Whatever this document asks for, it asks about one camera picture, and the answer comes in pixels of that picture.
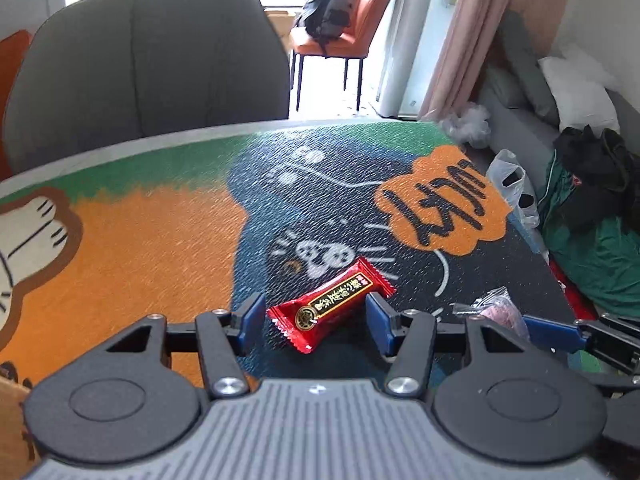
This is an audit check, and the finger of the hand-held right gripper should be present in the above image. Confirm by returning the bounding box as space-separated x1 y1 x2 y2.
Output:
597 375 640 402
522 312 640 377

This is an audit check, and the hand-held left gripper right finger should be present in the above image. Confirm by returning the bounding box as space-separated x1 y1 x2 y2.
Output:
365 291 536 397

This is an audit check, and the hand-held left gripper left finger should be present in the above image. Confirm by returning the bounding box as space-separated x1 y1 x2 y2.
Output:
100 292 267 401

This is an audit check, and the red snack packet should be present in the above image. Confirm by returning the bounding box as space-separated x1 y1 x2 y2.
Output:
267 255 398 356

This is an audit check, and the clear purple snack packet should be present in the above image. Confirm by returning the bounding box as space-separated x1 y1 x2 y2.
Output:
452 286 532 341

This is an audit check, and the green cloth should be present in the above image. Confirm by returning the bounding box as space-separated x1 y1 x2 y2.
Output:
537 150 640 319

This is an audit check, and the printed table mat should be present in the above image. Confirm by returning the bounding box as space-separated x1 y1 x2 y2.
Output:
0 122 577 397

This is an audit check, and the white plastic bag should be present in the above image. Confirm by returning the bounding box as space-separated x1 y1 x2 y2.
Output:
485 149 542 231

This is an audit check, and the black garment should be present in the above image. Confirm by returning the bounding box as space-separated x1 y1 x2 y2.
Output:
552 125 640 234

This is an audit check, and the grey sofa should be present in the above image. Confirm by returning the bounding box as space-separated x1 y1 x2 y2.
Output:
475 77 640 171

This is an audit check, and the crumpled clear plastic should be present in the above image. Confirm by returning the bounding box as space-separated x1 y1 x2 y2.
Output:
437 102 494 149

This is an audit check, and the white pillow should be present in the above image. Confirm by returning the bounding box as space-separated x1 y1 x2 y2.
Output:
537 55 622 134

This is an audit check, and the grey cushion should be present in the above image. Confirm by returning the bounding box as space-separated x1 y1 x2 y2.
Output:
492 10 562 127

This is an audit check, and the white standing air conditioner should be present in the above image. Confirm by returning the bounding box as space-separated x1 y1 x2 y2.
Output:
376 0 437 122

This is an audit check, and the grey chair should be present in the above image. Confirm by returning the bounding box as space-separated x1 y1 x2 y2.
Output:
2 0 292 177

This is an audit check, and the tall cardboard box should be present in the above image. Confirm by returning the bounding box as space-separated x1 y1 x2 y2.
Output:
265 7 297 54

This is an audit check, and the pink curtain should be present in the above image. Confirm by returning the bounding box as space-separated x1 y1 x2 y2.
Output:
417 0 527 124

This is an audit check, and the orange dining chair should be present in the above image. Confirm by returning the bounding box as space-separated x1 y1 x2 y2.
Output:
290 0 404 111

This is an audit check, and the black backpack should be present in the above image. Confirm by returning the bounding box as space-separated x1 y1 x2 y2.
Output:
295 0 357 45

